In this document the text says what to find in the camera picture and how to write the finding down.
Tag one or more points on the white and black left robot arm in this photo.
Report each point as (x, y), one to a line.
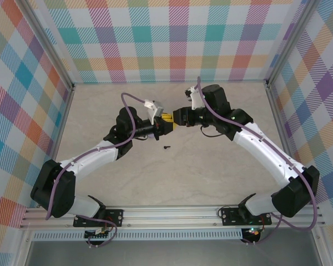
(86, 158)

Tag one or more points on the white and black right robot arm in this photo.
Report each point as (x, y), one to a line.
(266, 152)

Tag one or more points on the small electronics board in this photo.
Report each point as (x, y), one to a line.
(98, 234)
(254, 232)

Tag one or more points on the aluminium table side rail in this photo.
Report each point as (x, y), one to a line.
(274, 97)
(65, 110)

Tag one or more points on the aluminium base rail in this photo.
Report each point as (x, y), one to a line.
(169, 216)

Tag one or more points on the aluminium frame post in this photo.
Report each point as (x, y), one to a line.
(290, 41)
(52, 45)

